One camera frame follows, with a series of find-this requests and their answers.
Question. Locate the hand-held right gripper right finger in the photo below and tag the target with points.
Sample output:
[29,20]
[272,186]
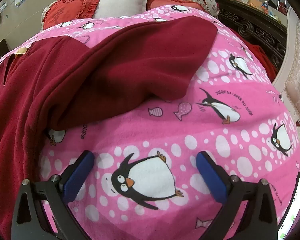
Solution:
[211,177]

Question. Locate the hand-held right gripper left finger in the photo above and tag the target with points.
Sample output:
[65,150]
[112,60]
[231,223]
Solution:
[77,177]

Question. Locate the dark red fleece garment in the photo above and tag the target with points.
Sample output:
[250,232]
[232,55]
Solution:
[90,67]

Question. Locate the pink penguin print blanket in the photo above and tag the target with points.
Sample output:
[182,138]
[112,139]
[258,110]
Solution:
[165,135]

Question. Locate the smartphone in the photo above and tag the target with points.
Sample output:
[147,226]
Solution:
[293,205]

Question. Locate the red cloth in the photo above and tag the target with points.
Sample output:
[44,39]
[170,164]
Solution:
[260,57]

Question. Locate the dark carved wooden headboard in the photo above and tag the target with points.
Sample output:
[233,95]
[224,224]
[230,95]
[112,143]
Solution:
[252,27]

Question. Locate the large red heart pillow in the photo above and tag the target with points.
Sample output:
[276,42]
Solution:
[65,11]

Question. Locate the white square pillow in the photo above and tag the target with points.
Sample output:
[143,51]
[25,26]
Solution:
[120,3]

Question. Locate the plastic bottle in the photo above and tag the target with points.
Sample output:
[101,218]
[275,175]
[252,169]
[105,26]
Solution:
[265,6]

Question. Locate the cardboard box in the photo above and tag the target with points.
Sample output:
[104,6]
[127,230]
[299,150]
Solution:
[254,3]

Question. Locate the small red heart pillow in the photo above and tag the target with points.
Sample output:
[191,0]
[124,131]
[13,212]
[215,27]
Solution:
[165,1]

